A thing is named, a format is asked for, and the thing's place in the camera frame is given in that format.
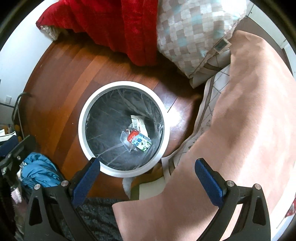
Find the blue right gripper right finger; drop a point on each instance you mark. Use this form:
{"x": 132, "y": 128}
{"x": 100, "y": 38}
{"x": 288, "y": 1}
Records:
{"x": 212, "y": 182}

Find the silver wrapper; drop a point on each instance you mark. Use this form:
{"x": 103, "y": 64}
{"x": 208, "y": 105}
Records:
{"x": 138, "y": 124}

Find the colourful milk carton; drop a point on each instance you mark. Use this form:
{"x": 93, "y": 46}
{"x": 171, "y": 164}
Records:
{"x": 139, "y": 140}

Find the checkered quilt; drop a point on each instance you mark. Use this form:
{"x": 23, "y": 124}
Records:
{"x": 188, "y": 31}

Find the white trash bin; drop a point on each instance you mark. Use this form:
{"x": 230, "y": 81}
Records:
{"x": 107, "y": 113}

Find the blue clothing pile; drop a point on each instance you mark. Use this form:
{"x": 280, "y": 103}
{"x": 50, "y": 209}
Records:
{"x": 38, "y": 169}

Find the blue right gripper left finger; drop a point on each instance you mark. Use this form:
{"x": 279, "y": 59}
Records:
{"x": 83, "y": 181}

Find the striped table cloth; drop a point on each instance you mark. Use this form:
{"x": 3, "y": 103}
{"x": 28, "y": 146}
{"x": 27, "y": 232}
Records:
{"x": 251, "y": 140}

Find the clear plastic tray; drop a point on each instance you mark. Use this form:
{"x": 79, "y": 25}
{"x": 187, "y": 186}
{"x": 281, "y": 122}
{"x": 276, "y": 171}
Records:
{"x": 124, "y": 140}

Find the red blanket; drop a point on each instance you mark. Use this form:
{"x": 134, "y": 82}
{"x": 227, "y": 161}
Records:
{"x": 128, "y": 27}

